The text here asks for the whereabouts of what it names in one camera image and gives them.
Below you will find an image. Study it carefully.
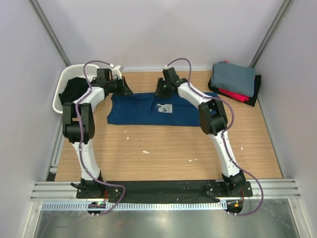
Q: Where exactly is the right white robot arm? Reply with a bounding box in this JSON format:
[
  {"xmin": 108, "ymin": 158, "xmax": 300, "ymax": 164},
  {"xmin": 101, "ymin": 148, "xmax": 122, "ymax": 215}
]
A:
[{"xmin": 155, "ymin": 67, "xmax": 246, "ymax": 196}]

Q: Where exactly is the black t-shirt in basket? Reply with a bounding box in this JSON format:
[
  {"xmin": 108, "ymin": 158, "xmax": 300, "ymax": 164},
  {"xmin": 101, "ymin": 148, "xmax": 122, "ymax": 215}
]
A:
[{"xmin": 58, "ymin": 77, "xmax": 89, "ymax": 105}]

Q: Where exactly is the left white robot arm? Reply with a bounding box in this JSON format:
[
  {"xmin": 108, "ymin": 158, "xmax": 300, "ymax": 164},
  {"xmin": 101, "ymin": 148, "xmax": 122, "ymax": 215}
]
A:
[{"xmin": 61, "ymin": 65, "xmax": 133, "ymax": 198}]

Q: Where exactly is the folded black t-shirt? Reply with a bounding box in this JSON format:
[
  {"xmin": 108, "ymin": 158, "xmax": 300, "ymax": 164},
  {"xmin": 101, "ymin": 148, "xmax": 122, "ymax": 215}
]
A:
[{"xmin": 208, "ymin": 75, "xmax": 262, "ymax": 107}]

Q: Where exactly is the white plastic laundry basket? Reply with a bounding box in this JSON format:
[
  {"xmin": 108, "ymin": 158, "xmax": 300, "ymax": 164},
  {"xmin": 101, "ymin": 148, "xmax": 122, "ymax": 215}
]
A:
[{"xmin": 53, "ymin": 64, "xmax": 99, "ymax": 114}]

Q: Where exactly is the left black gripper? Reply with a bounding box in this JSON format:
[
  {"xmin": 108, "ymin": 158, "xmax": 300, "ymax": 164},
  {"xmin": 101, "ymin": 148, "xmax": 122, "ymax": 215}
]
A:
[{"xmin": 106, "ymin": 76, "xmax": 133, "ymax": 97}]

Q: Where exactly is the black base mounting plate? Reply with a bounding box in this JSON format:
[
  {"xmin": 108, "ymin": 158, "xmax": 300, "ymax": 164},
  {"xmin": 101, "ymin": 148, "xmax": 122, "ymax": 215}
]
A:
[{"xmin": 71, "ymin": 180, "xmax": 253, "ymax": 204}]

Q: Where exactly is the blue mickey t-shirt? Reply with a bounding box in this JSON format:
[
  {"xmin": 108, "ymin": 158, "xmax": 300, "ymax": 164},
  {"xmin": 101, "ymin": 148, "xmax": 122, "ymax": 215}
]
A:
[{"xmin": 106, "ymin": 92, "xmax": 218, "ymax": 127}]

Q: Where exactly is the aluminium frame rail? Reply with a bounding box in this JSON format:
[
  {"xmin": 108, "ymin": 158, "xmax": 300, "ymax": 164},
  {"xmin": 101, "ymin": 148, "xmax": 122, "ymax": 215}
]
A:
[{"xmin": 29, "ymin": 178, "xmax": 301, "ymax": 201}]

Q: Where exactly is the folded pink t-shirt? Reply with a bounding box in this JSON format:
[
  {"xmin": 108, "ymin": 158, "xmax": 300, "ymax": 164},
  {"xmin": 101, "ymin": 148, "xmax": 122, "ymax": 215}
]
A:
[{"xmin": 219, "ymin": 59, "xmax": 251, "ymax": 103}]

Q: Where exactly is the white slotted cable duct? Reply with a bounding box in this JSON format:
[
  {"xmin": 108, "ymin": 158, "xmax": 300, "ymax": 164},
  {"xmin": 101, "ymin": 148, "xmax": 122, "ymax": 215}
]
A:
[{"xmin": 42, "ymin": 201, "xmax": 227, "ymax": 211}]

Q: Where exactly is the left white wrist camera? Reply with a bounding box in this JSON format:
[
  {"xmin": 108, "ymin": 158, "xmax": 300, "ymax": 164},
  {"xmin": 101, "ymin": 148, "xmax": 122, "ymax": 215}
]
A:
[{"xmin": 109, "ymin": 64, "xmax": 124, "ymax": 80}]

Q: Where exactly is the folded grey t-shirt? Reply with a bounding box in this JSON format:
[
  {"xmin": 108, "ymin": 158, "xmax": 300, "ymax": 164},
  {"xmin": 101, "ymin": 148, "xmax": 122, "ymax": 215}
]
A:
[{"xmin": 211, "ymin": 61, "xmax": 256, "ymax": 98}]

